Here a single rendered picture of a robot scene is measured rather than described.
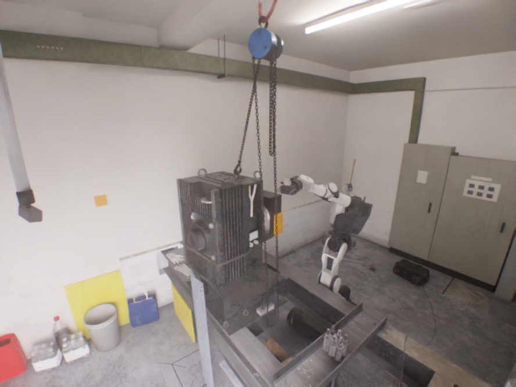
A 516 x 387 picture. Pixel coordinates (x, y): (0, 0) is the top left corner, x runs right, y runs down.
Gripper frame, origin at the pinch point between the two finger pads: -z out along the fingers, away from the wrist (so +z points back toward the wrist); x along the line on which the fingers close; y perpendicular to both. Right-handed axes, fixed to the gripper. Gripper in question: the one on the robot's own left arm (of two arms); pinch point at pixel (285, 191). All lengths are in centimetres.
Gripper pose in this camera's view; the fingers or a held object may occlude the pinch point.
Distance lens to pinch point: 155.6
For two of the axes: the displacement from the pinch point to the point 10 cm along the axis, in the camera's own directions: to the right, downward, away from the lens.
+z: 5.6, -2.6, 7.9
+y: -0.4, -9.6, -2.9
